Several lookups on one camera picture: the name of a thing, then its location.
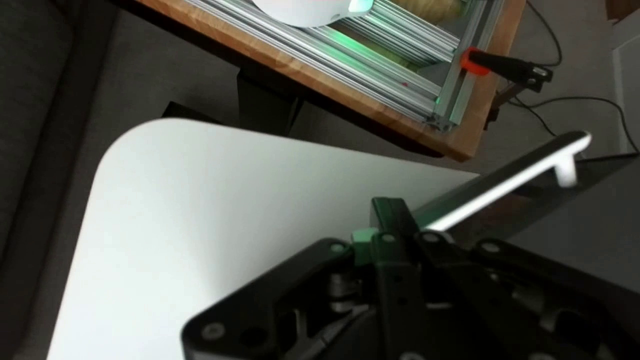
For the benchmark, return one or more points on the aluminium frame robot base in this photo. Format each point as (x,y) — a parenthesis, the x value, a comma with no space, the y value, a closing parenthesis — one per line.
(377,65)

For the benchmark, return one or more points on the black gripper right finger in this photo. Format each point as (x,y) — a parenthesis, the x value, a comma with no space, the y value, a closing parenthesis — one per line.
(517,305)

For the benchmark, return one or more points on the white table with black leg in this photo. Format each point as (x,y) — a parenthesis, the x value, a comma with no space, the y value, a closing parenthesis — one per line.
(182,212)

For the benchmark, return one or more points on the orange black clamp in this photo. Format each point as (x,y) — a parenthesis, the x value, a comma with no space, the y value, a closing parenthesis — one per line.
(517,71)

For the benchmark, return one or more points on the black toaster oven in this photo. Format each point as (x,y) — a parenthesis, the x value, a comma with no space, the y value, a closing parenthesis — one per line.
(544,216)

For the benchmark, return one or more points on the grey sofa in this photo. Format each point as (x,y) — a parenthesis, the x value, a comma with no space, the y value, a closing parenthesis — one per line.
(50,63)

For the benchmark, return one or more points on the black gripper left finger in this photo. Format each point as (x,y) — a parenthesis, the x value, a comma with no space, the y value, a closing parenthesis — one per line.
(272,313)

